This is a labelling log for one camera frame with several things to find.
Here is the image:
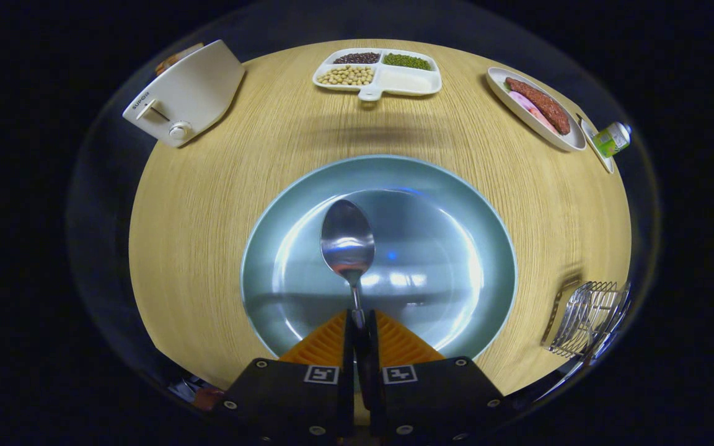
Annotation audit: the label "person's light clothing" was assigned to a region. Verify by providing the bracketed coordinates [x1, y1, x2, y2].
[168, 377, 210, 404]

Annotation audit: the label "green mung beans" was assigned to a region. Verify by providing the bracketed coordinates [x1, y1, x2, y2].
[383, 53, 432, 71]

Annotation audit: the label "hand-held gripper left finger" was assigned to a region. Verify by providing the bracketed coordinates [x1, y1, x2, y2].
[221, 310, 358, 444]

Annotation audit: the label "white divided tray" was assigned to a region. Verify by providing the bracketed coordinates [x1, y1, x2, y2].
[312, 48, 443, 102]

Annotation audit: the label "brown meat steak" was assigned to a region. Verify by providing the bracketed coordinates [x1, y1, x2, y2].
[506, 77, 571, 135]

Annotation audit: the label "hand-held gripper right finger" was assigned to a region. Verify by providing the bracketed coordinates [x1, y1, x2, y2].
[360, 310, 506, 444]

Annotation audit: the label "pale pink ham slice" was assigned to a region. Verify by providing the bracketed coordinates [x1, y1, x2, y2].
[509, 91, 540, 116]

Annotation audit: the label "spoon with wooden handle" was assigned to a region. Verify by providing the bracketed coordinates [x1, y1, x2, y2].
[320, 199, 376, 329]

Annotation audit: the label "light blue plate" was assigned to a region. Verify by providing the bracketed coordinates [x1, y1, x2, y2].
[240, 155, 518, 361]

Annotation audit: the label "reddish ham slice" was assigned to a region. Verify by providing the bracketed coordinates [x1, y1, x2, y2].
[527, 105, 559, 134]

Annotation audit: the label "black beans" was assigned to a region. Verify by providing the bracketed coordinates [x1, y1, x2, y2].
[333, 52, 381, 66]

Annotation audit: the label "white coaster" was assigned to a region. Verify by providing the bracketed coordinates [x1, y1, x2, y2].
[580, 118, 615, 174]

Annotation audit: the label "yellow soybeans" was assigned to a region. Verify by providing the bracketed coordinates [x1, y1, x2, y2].
[317, 64, 375, 86]

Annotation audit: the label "white toaster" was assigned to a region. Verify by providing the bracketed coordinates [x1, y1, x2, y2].
[123, 40, 246, 149]

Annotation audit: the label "green and silver bottle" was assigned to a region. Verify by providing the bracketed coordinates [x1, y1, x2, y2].
[593, 122, 632, 158]

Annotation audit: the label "brown toast slice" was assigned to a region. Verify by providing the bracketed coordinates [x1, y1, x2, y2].
[155, 43, 204, 76]

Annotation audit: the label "white food plate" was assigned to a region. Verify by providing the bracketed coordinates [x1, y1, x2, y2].
[486, 67, 587, 152]

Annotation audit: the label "metal cutlery rack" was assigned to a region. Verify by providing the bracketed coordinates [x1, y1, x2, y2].
[541, 280, 632, 360]

